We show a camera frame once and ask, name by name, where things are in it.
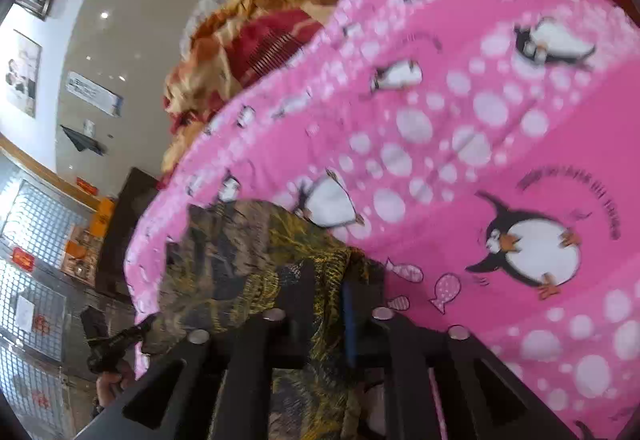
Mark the pink penguin bed sheet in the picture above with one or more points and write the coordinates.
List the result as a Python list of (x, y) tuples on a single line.
[(485, 152)]

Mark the brown yellow patterned cloth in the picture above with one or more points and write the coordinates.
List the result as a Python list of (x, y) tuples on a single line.
[(239, 259)]

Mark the framed wall picture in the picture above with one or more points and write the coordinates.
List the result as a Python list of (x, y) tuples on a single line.
[(20, 62)]

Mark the red yellow floral blanket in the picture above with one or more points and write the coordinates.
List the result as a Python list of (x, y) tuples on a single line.
[(235, 46)]

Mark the metal grille door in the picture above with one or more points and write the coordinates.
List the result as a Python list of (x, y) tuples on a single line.
[(44, 374)]

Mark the white wall calendar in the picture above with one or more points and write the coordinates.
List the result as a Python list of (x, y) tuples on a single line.
[(94, 94)]

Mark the orange box on table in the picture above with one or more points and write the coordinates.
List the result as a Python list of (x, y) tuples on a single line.
[(102, 218)]

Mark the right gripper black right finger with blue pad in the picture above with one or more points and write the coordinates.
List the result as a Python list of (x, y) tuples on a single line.
[(439, 385)]

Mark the dark cloth on wall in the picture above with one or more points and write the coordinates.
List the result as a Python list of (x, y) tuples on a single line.
[(83, 143)]

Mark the dark wooden side table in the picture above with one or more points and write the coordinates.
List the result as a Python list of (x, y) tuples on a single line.
[(137, 193)]

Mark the person's left hand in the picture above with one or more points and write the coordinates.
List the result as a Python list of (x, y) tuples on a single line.
[(109, 386)]

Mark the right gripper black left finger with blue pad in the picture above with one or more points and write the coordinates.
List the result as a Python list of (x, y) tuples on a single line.
[(216, 386)]

